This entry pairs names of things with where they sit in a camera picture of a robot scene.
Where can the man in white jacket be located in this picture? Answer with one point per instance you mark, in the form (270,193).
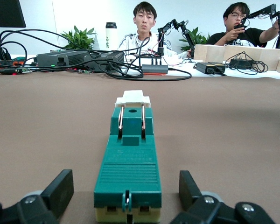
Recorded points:
(143,18)

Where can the man in black shirt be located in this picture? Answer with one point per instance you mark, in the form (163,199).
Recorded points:
(247,37)

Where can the black monitor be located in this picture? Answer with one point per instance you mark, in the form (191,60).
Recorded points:
(4,11)

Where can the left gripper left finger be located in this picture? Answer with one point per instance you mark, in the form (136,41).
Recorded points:
(58,189)

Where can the black power adapter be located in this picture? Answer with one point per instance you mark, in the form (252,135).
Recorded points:
(241,63)

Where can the orange black device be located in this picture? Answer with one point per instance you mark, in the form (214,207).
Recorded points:
(14,63)

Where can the black power supply box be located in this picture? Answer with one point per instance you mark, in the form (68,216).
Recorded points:
(60,57)
(112,57)

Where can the green load switch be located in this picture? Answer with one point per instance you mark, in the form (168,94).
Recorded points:
(128,168)

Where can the black adapter yellow label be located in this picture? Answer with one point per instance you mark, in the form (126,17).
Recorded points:
(210,66)

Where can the operator right forearm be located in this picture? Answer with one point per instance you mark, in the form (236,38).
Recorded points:
(227,38)

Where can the green potted plant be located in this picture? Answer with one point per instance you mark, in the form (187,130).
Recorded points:
(196,37)
(80,38)

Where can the white bottle black cap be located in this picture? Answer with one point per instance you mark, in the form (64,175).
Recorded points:
(111,37)

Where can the operator left forearm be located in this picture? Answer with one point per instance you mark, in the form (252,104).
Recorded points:
(268,32)

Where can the operator right hand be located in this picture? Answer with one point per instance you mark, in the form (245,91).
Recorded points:
(234,32)

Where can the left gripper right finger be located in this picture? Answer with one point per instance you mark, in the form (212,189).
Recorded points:
(189,189)

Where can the green circuit board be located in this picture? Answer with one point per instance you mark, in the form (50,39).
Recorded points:
(23,70)

